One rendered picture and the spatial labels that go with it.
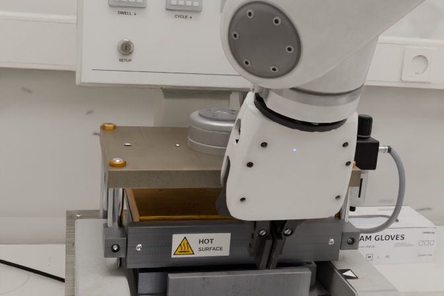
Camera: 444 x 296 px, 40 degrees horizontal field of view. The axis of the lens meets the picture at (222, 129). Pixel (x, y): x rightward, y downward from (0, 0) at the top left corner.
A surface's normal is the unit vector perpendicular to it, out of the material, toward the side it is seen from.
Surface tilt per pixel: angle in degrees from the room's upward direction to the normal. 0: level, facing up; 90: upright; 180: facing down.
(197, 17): 90
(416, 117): 90
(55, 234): 90
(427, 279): 0
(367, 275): 0
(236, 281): 90
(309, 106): 109
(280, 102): 104
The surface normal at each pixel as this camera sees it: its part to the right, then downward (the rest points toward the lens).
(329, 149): 0.27, 0.52
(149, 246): 0.23, 0.25
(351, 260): 0.07, -0.97
